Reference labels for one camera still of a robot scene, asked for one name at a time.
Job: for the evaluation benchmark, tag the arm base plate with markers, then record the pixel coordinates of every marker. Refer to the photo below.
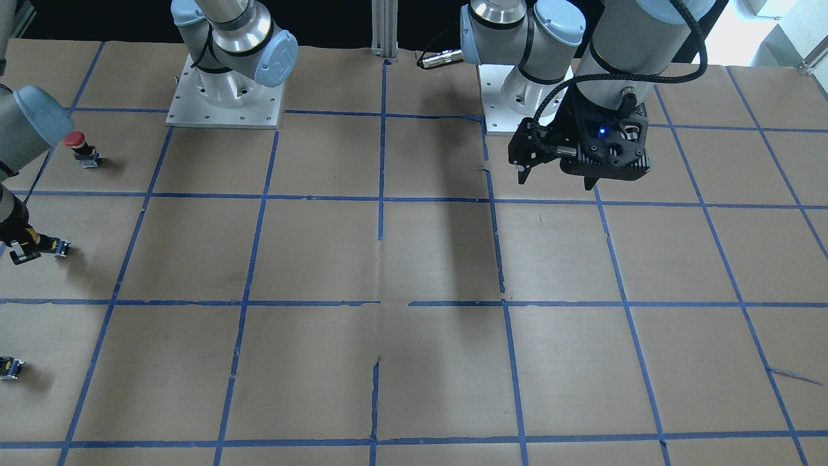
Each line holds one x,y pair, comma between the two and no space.
507,96
223,101

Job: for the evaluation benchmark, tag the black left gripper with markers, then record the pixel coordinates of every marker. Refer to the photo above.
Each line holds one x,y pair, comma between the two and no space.
570,131

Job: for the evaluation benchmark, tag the aluminium frame post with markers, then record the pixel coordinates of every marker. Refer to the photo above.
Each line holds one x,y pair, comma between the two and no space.
384,29

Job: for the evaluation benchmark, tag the red push button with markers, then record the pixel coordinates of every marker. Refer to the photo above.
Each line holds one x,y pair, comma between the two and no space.
87,155

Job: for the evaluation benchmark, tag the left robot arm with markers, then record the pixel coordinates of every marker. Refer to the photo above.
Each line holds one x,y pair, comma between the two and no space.
634,44

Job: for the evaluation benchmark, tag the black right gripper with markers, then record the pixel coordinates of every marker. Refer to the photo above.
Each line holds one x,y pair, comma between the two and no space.
14,238

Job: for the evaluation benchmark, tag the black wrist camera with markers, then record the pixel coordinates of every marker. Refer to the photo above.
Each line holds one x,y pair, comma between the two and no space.
529,147

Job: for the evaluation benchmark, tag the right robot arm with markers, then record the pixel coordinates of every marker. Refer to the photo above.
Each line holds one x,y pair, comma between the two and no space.
224,37

